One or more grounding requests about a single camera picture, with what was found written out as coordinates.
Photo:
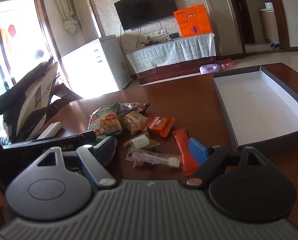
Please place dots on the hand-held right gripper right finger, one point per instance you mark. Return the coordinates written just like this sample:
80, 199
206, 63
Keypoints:
197, 151

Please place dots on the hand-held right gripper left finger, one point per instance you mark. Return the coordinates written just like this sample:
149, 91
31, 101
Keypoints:
106, 150

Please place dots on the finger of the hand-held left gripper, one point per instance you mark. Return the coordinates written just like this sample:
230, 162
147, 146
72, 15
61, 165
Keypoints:
81, 137

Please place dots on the green prawn cracker bag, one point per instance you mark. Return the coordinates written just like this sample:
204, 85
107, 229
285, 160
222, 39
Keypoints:
113, 158
105, 120

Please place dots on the red stick packet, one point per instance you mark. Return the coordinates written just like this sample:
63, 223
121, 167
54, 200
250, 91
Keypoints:
185, 150

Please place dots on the small gold packet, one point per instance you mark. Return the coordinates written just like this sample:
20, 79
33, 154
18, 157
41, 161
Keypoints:
141, 142

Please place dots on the tan peanut packet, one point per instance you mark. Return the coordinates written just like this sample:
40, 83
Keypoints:
133, 121

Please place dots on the clear packet with white spoon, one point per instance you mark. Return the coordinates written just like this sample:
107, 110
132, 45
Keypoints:
154, 158

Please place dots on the orange snack packet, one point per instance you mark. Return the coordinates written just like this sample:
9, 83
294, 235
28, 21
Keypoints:
159, 125

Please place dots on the silver snack packet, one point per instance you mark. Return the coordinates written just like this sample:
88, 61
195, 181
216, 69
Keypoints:
128, 108

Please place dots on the brown foil candy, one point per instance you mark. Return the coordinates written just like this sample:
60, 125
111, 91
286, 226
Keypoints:
147, 105
140, 109

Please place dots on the grey shallow cardboard box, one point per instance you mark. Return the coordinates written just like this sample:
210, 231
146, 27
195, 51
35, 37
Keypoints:
254, 105

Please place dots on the white roll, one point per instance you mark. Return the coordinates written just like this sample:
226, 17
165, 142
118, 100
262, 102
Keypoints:
50, 130

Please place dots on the wooden chair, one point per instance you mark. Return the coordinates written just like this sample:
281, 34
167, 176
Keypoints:
63, 95

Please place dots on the black and white bag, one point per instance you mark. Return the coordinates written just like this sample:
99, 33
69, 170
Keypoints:
31, 92

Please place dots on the white chest freezer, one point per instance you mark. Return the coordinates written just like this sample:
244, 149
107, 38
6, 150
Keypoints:
93, 65

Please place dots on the purple bottle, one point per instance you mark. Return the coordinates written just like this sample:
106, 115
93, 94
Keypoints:
211, 68

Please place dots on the red slipper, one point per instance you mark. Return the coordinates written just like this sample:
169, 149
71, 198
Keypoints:
227, 62

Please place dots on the wooden cabinet with cloth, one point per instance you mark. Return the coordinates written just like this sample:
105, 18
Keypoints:
171, 50

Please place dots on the black device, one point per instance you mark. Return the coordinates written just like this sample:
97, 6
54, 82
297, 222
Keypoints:
175, 36

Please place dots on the orange hanging clothes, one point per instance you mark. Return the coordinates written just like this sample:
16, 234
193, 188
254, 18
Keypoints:
10, 36

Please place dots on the orange cardboard box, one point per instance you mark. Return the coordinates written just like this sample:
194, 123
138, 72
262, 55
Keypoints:
192, 21

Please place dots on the dark slippers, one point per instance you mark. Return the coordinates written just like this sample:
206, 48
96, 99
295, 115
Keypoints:
275, 45

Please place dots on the beige curtain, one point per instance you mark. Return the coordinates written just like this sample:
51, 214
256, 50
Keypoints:
65, 5

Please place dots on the kitchen cabinet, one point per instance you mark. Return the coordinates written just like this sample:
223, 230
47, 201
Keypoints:
268, 25

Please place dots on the black television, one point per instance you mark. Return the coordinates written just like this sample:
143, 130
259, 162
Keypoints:
145, 6

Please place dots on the dark wooden door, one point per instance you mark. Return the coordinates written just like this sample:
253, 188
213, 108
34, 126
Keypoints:
241, 12

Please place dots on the white pot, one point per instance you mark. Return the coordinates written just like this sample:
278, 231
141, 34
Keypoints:
268, 5

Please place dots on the white wall socket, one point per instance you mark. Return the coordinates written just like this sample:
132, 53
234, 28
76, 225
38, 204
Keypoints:
163, 32
149, 36

